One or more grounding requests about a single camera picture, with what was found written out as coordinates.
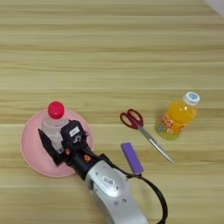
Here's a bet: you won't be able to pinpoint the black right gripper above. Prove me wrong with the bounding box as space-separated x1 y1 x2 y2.
38 128 103 179

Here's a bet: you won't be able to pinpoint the clear bottle red cap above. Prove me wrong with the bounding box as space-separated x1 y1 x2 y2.
40 101 71 153

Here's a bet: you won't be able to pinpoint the orange juice bottle white cap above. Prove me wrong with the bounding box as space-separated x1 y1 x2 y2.
154 91 201 141

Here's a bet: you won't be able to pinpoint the purple rectangular block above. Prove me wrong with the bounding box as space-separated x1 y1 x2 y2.
120 142 145 176

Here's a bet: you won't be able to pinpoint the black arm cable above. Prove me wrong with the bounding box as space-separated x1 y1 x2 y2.
99 153 169 224

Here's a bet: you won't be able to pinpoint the pink round plate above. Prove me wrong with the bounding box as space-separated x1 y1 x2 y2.
20 108 95 179

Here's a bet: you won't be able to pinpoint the black box white label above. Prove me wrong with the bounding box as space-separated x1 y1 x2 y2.
59 119 89 151

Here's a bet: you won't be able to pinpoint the red handled scissors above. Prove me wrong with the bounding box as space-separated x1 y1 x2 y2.
119 108 175 165

